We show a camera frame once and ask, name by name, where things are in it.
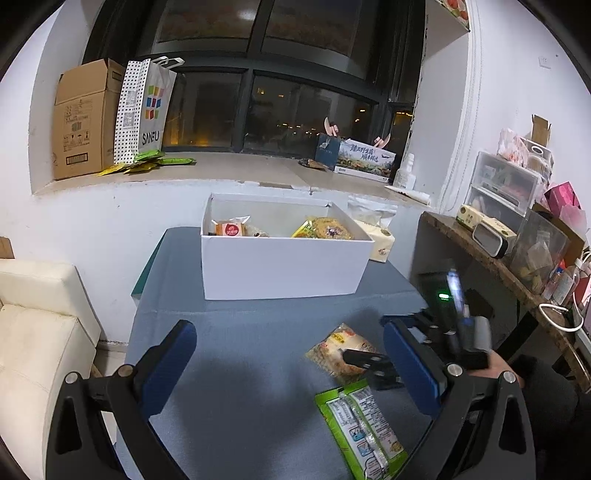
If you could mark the white tube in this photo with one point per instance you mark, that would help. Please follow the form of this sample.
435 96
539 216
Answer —
408 194

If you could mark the clear plastic drawer unit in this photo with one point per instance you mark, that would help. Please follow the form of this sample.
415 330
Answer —
503 189

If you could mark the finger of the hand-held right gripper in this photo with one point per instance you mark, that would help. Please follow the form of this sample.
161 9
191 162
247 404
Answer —
385 381
364 358

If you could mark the cream leather sofa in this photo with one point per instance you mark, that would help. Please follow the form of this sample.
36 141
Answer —
37 332

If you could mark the red label snack packet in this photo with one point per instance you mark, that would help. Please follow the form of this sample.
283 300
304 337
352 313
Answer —
231 228

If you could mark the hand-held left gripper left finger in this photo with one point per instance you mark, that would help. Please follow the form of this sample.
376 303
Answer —
168 360

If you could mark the white desk clock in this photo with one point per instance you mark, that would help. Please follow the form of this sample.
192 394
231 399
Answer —
491 237

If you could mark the blue-grey tablecloth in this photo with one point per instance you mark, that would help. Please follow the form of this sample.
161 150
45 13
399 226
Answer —
240 350

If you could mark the pink gift box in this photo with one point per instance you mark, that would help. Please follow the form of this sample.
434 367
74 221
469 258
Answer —
565 201

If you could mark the small open cardboard box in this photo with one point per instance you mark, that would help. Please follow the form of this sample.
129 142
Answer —
541 129

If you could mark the cream box green print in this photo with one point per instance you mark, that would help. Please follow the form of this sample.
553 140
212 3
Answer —
472 217

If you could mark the brown board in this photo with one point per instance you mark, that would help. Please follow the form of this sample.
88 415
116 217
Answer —
5 247

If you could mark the pile of green sachets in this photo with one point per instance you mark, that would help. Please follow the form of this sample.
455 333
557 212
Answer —
147 162

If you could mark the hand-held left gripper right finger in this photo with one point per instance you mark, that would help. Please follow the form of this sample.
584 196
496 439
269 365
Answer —
411 364

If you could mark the clear plastic container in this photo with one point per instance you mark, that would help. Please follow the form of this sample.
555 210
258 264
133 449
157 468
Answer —
540 254

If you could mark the yellow snack packet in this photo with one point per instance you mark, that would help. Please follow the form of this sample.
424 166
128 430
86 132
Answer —
323 229

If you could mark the landscape printed carton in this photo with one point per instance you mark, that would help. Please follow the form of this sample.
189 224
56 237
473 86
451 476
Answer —
364 159

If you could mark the rice cracker packet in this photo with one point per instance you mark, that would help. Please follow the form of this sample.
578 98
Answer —
332 350

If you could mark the small clear bottle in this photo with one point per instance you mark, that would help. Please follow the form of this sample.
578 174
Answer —
558 284

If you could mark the brown snack packet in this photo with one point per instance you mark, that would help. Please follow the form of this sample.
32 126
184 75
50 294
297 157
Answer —
314 164

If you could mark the pink floral pouch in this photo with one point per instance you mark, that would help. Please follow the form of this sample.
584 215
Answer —
512 145

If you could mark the white wall socket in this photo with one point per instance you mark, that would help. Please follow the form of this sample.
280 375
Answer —
545 62

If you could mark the cream tissue pack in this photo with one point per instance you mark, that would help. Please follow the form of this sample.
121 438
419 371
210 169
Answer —
378 240

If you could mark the dark framed window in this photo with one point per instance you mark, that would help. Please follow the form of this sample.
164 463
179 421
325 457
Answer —
277 69

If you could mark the white plastic bottle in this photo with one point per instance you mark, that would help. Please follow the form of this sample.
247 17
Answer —
405 175

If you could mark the white dotted shopping bag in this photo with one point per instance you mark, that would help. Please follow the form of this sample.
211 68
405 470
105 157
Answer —
147 110

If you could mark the fruit printed box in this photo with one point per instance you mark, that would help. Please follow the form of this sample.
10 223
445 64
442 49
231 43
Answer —
457 9

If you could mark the green snack packet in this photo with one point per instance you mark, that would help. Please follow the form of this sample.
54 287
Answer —
360 424

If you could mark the white cardboard box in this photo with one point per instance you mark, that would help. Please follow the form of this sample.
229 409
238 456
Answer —
277 267

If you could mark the rustic wooden side table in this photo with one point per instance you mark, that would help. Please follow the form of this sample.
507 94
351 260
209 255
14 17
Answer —
466 249

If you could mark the brown cardboard carton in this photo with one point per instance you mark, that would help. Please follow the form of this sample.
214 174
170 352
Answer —
83 124

